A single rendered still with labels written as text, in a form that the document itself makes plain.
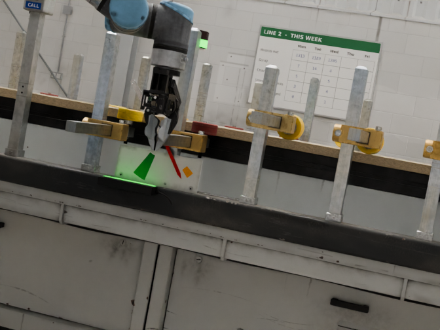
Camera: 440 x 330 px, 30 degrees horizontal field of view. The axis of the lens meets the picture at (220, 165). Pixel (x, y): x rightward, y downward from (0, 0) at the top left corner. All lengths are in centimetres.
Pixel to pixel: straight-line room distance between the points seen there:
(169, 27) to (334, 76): 751
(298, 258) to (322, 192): 27
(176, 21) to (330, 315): 105
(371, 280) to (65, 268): 106
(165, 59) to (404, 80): 751
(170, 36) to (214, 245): 66
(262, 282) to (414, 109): 698
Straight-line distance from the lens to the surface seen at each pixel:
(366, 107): 340
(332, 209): 231
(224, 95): 981
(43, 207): 260
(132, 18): 195
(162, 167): 241
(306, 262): 236
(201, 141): 238
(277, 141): 254
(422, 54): 952
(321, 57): 960
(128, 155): 245
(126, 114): 259
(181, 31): 210
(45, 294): 288
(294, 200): 254
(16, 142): 261
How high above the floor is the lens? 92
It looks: 3 degrees down
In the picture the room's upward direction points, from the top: 10 degrees clockwise
